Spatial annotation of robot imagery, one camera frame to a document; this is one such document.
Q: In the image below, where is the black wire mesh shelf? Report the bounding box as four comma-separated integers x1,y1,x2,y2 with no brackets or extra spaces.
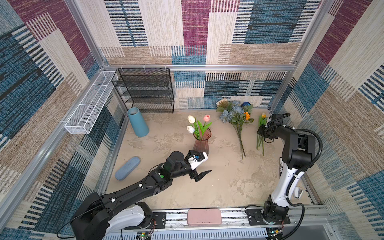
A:
112,68,175,114

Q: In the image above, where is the cream white tulip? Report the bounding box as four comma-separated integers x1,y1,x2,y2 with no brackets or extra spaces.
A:
188,116,200,139

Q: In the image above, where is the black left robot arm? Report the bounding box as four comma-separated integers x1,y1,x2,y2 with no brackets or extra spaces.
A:
70,150,209,240

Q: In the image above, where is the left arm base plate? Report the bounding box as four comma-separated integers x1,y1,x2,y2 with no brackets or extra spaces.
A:
124,212,167,230

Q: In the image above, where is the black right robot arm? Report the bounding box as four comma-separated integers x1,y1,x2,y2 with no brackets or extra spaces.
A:
258,124,323,225

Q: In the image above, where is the blue glasses case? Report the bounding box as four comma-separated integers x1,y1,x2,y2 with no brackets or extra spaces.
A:
115,156,141,181

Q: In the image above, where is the pink rectangular case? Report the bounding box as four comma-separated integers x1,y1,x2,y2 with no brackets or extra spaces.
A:
187,209,222,227

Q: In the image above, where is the pink tulip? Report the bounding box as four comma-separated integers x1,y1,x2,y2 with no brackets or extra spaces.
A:
198,115,213,138

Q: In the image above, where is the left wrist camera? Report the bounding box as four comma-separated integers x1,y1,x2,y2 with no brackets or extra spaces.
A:
186,150,208,171

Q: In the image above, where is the blue cylindrical vase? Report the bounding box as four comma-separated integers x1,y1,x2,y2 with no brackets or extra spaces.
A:
127,108,149,138

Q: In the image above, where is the white stapler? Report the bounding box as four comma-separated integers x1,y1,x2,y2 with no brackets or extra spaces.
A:
293,187,303,199

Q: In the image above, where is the pink ribbed glass vase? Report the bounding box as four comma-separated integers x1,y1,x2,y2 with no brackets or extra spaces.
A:
193,129,212,155

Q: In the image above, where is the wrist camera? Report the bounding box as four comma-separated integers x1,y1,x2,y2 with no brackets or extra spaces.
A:
268,114,285,126
186,150,208,171

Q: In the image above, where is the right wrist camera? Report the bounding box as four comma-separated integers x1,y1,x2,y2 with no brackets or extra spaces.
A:
268,114,285,126

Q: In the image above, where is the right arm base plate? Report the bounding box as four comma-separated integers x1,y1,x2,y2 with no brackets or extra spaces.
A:
245,208,291,226

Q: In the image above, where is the white wire mesh basket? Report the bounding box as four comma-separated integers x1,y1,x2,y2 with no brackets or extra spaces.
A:
65,71,115,135

